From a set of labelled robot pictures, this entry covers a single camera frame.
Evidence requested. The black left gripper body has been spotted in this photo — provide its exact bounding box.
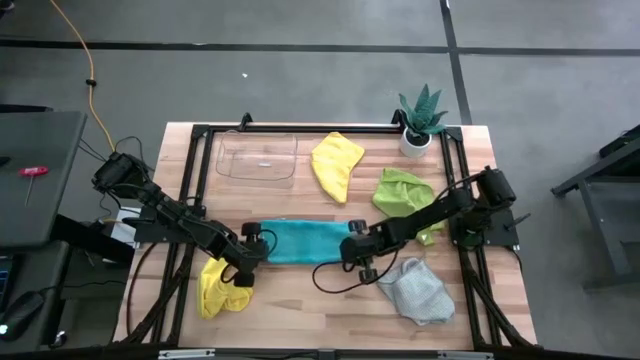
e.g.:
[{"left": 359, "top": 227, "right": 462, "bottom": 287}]
[{"left": 219, "top": 222, "right": 272, "bottom": 289}]

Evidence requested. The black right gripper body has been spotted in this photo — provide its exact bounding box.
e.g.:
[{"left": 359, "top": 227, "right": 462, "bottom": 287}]
[{"left": 339, "top": 218, "right": 384, "bottom": 285}]

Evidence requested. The blue microfiber towel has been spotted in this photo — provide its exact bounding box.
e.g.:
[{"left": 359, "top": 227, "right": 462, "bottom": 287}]
[{"left": 259, "top": 219, "right": 354, "bottom": 265}]

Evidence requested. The green microfiber towel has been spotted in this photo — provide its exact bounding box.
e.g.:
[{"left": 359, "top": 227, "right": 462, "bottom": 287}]
[{"left": 371, "top": 167, "right": 446, "bottom": 247}]

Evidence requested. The grey waffle microfiber towel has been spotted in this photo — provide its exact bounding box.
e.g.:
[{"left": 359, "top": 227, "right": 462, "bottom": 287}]
[{"left": 375, "top": 257, "right": 457, "bottom": 327}]

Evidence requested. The yellow microfiber towel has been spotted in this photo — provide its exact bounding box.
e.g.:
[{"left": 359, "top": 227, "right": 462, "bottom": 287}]
[
  {"left": 196, "top": 256, "right": 255, "bottom": 321},
  {"left": 309, "top": 131, "right": 366, "bottom": 205}
]

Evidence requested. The clear plastic bin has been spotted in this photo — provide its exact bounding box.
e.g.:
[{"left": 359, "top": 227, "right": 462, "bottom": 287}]
[{"left": 214, "top": 128, "right": 300, "bottom": 190}]

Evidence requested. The white paper sheet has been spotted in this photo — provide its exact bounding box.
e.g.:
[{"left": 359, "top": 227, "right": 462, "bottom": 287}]
[{"left": 109, "top": 207, "right": 142, "bottom": 250}]

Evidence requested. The green plant in white pot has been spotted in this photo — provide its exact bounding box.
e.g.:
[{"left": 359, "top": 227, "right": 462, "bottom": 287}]
[{"left": 397, "top": 83, "right": 450, "bottom": 160}]

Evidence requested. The grey desk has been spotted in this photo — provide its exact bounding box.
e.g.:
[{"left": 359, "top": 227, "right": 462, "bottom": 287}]
[{"left": 0, "top": 110, "right": 89, "bottom": 251}]

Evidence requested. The dark desk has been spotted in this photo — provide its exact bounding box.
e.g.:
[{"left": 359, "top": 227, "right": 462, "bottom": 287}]
[{"left": 0, "top": 239, "right": 71, "bottom": 354}]

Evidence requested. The black computer mouse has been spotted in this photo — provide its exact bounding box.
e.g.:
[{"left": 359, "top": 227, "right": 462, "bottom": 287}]
[{"left": 0, "top": 289, "right": 46, "bottom": 344}]

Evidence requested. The black metal cart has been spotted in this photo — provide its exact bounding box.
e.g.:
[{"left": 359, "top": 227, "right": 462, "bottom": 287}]
[{"left": 549, "top": 124, "right": 640, "bottom": 291}]

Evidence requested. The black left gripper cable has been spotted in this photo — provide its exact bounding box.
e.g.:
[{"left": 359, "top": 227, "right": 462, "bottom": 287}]
[{"left": 219, "top": 227, "right": 280, "bottom": 287}]

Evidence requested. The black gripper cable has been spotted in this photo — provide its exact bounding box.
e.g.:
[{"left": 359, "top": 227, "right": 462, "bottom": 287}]
[
  {"left": 312, "top": 249, "right": 401, "bottom": 295},
  {"left": 219, "top": 227, "right": 280, "bottom": 287}
]

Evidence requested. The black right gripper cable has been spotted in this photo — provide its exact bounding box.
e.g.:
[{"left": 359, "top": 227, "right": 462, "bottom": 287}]
[{"left": 312, "top": 249, "right": 401, "bottom": 295}]

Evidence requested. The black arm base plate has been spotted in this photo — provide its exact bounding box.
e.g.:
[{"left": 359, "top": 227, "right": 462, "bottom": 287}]
[
  {"left": 132, "top": 204, "right": 206, "bottom": 246},
  {"left": 447, "top": 207, "right": 532, "bottom": 250}
]

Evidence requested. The silver metal bracket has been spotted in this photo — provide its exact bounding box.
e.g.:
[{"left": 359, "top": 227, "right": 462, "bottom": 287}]
[
  {"left": 158, "top": 349, "right": 216, "bottom": 360},
  {"left": 438, "top": 351, "right": 495, "bottom": 360}
]

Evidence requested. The black aluminium frame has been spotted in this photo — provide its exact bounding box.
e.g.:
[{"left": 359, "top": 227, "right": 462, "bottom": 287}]
[{"left": 110, "top": 112, "right": 539, "bottom": 351}]

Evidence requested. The yellow extension cable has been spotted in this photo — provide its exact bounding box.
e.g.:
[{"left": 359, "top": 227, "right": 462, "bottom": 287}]
[{"left": 48, "top": 0, "right": 117, "bottom": 154}]

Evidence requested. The red-handled hex key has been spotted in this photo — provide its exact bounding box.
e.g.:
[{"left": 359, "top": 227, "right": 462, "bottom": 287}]
[{"left": 18, "top": 165, "right": 50, "bottom": 207}]

